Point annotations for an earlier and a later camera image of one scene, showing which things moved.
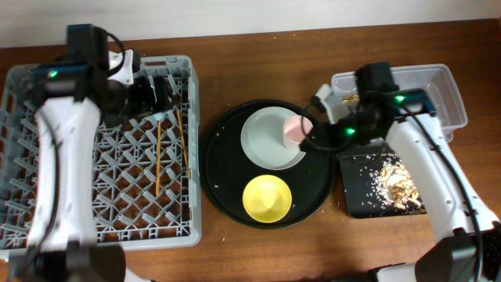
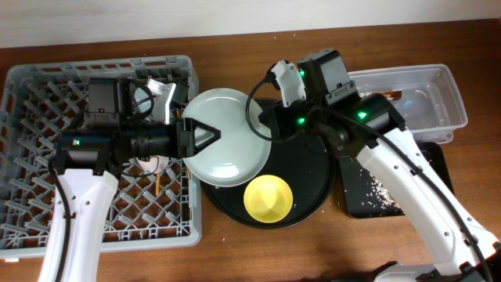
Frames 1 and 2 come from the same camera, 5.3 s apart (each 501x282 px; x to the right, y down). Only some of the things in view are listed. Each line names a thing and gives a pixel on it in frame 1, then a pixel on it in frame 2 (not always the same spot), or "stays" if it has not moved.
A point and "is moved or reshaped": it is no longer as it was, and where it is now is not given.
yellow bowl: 267,198 stays
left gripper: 157,92 → 182,139
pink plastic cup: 295,129 is moved or reshaped
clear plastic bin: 438,81 stays
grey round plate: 264,142 is moved or reshaped
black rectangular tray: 376,184 stays
